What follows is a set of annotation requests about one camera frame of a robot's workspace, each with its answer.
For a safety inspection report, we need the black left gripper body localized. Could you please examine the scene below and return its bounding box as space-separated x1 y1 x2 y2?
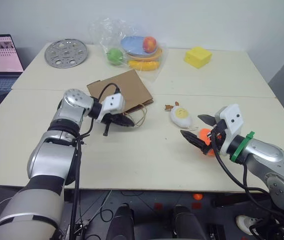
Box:
100 113 124 126

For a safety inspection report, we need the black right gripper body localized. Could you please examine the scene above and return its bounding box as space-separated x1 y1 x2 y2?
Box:
207 119 229 157

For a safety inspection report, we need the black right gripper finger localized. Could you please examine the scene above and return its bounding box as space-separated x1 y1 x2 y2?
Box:
197 114 217 127
180 129 212 154

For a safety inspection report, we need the orange plush toy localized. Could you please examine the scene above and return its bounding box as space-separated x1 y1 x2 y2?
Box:
198 128 217 158

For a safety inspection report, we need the brown paper bag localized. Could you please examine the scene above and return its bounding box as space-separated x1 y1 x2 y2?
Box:
86 69 155 130

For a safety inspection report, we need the white egg plush toy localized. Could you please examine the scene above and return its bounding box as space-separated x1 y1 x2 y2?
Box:
163 100 199 132

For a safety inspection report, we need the yellow cheese plush toy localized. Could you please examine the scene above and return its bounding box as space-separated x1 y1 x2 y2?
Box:
184 45 213 70

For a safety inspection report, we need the clear plastic bag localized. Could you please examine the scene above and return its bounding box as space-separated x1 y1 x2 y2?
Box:
89 16 169 83

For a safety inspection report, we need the yellow banana toy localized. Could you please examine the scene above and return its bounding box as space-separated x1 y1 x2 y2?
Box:
128 59 161 72

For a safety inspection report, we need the green toy apple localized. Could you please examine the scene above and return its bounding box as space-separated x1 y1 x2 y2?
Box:
107 47 125 66

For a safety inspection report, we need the orange toy plate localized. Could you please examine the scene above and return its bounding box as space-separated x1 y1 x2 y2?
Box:
126 47 163 62

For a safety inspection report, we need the blue toy plate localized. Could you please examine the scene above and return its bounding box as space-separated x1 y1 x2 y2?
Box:
120 36 159 57

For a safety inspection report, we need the round perforated metal plate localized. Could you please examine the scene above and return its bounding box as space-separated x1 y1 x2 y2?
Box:
44 38 89 69

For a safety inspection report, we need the red toy apple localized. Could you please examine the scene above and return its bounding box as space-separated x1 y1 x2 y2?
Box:
142 36 157 54

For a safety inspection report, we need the dark rounded shape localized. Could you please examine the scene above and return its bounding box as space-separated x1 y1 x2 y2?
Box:
172 204 207 240
106 203 135 240

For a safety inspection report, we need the white rounded object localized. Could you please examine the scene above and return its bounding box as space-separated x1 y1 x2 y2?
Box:
236 214 264 236

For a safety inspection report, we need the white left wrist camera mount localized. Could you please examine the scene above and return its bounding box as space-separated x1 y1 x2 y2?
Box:
95 93 125 124

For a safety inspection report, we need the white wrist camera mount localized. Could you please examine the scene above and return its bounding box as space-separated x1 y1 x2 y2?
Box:
95 93 125 124
214 103 245 141

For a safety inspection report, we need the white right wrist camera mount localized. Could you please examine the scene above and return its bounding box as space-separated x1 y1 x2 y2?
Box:
214 103 245 141

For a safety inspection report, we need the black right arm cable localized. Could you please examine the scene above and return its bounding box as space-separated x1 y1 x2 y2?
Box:
210 132 284 240

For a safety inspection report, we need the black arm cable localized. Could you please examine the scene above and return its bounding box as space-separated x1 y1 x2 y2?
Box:
210 132 284 240
68 83 121 240

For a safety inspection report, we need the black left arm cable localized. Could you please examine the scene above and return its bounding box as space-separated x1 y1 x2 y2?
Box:
68 83 121 240

